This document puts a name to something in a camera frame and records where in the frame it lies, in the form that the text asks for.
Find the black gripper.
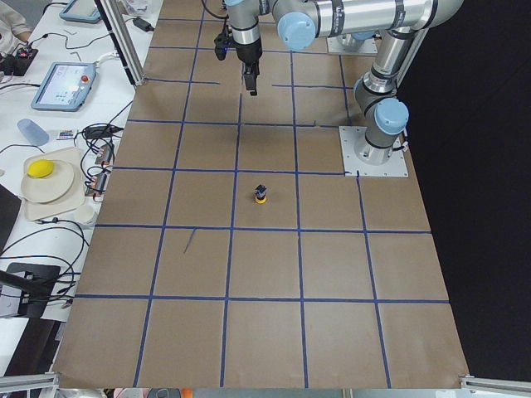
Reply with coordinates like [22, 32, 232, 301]
[235, 41, 263, 97]

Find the yellow push button switch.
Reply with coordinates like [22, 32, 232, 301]
[254, 184, 267, 204]

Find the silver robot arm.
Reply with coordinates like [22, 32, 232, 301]
[226, 0, 463, 95]
[353, 27, 426, 166]

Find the black power adapter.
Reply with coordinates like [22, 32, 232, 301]
[132, 17, 154, 32]

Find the blue teach pendant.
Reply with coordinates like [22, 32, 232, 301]
[31, 62, 96, 112]
[59, 0, 101, 24]

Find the translucent blue cup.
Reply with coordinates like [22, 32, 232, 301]
[17, 119, 49, 146]

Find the yellow lemon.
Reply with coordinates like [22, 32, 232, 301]
[27, 159, 55, 179]

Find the person at desk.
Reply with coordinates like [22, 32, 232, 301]
[0, 2, 32, 56]

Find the beige plate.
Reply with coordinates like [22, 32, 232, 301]
[21, 160, 75, 203]

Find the beige tray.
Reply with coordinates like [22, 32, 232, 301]
[21, 147, 85, 221]

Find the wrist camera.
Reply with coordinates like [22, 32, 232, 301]
[214, 27, 233, 61]

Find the aluminium frame post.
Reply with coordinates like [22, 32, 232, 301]
[95, 0, 144, 86]

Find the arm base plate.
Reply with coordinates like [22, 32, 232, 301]
[339, 126, 408, 177]

